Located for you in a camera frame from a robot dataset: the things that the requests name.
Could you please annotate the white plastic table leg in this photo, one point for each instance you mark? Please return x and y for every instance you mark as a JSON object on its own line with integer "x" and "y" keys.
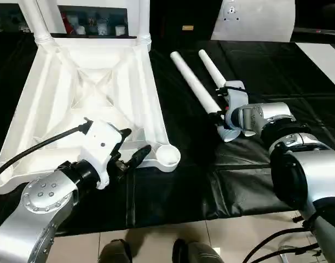
{"x": 144, "y": 22}
{"x": 192, "y": 79}
{"x": 39, "y": 22}
{"x": 211, "y": 67}

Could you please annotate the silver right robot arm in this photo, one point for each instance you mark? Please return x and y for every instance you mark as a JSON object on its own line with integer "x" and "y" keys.
{"x": 307, "y": 164}

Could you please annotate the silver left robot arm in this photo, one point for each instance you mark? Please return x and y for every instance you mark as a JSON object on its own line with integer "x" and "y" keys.
{"x": 33, "y": 213}

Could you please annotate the black padded work mat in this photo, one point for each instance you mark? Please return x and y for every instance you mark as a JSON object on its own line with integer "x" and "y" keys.
{"x": 279, "y": 68}

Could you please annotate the small gold label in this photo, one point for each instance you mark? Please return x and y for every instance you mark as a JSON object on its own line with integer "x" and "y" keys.
{"x": 188, "y": 27}

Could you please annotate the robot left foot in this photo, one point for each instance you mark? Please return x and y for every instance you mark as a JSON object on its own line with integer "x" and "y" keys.
{"x": 115, "y": 250}

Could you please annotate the small white jar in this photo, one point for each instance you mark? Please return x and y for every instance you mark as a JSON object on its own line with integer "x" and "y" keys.
{"x": 80, "y": 30}
{"x": 119, "y": 30}

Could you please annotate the white flat board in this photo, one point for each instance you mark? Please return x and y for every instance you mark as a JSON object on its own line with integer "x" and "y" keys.
{"x": 323, "y": 63}

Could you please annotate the white jar with blue print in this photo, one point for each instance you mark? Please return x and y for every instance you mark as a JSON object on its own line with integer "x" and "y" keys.
{"x": 102, "y": 28}

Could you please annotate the red bottle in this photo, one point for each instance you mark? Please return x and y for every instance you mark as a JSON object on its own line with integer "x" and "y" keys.
{"x": 68, "y": 23}

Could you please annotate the white cabinet with glass doors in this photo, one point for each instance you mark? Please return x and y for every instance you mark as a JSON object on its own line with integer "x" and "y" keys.
{"x": 47, "y": 13}

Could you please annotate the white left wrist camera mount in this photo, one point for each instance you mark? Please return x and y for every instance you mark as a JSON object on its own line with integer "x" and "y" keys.
{"x": 99, "y": 139}

